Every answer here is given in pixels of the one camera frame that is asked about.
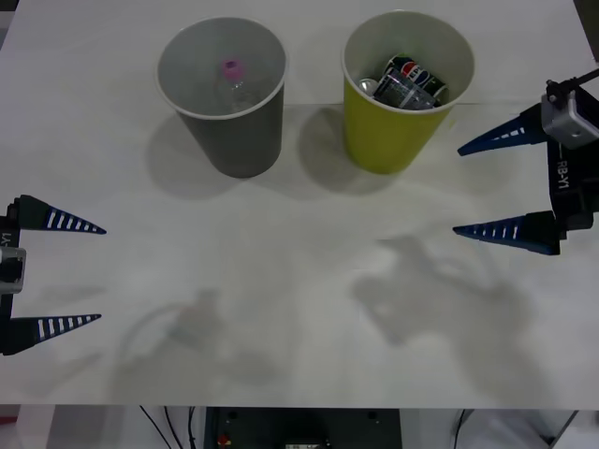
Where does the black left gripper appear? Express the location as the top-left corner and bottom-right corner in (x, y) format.
(0, 194), (108, 357)

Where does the clear bottle with pink cap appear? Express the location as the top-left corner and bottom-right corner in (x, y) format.
(215, 57), (256, 112)

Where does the yellow-green plastic bin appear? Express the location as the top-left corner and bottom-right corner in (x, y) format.
(340, 10), (476, 176)

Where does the grey plastic bin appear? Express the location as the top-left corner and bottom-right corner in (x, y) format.
(155, 17), (290, 180)

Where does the black robot torso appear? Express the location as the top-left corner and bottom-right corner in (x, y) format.
(205, 406), (403, 449)

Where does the black drink can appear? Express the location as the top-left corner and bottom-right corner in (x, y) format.
(386, 53), (449, 102)

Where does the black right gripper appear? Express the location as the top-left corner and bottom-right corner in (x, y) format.
(452, 104), (599, 256)

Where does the clear bottle with black label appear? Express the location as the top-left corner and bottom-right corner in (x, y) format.
(373, 66), (439, 109)

